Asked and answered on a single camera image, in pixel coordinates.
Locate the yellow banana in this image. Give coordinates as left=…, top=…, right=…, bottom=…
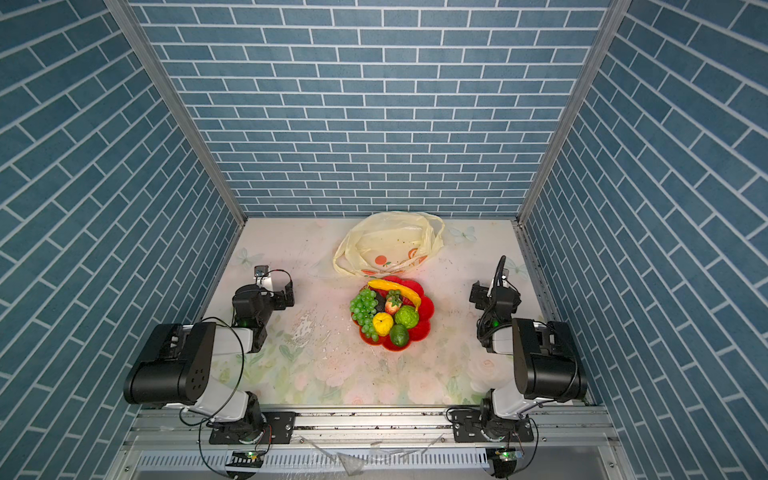
left=367, top=279, right=422, bottom=310

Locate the red flower-shaped plate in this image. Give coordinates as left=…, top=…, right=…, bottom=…
left=351, top=276, right=435, bottom=352

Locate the light green pear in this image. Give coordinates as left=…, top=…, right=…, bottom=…
left=394, top=305, right=420, bottom=329

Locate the red strawberry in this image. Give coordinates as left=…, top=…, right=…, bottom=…
left=385, top=289, right=403, bottom=316

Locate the dark green lime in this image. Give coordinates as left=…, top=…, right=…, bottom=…
left=389, top=324, right=410, bottom=348

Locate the green grape bunch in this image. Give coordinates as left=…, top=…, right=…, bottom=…
left=349, top=287, right=379, bottom=341

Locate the yellow lemon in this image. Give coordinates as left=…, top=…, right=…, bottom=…
left=372, top=312, right=394, bottom=337

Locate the cream printed plastic bag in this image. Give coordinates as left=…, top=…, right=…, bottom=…
left=332, top=211, right=446, bottom=277

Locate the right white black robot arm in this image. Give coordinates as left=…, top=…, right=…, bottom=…
left=469, top=256, right=587, bottom=425

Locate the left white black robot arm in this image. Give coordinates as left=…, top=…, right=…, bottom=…
left=123, top=265, right=295, bottom=443

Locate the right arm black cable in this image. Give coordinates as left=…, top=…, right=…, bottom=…
left=445, top=263, right=541, bottom=478

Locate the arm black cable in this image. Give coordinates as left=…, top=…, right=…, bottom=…
left=175, top=268, right=294, bottom=478
left=445, top=263, right=541, bottom=478

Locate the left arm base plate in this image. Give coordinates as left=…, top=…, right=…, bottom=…
left=209, top=411, right=297, bottom=445

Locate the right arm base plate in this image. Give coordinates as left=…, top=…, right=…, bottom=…
left=445, top=407, right=535, bottom=443

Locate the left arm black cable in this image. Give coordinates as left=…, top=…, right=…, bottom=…
left=175, top=268, right=294, bottom=478

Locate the aluminium front rail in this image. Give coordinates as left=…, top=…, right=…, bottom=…
left=122, top=404, right=628, bottom=451

